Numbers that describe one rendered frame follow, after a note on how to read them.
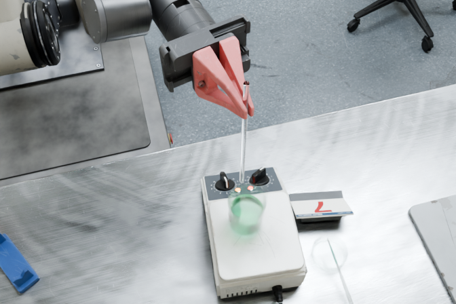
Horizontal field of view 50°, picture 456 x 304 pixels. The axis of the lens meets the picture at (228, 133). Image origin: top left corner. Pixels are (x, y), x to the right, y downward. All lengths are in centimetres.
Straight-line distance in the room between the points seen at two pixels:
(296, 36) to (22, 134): 118
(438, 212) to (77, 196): 60
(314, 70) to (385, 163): 114
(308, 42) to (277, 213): 144
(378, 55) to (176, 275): 153
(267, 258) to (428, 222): 29
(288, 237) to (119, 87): 90
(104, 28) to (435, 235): 59
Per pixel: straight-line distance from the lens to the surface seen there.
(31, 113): 151
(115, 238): 83
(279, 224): 72
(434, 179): 92
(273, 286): 75
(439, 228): 87
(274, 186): 78
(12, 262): 85
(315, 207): 82
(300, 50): 208
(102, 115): 144
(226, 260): 70
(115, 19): 55
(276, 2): 227
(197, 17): 54
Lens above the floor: 150
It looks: 56 degrees down
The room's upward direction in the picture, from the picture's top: straight up
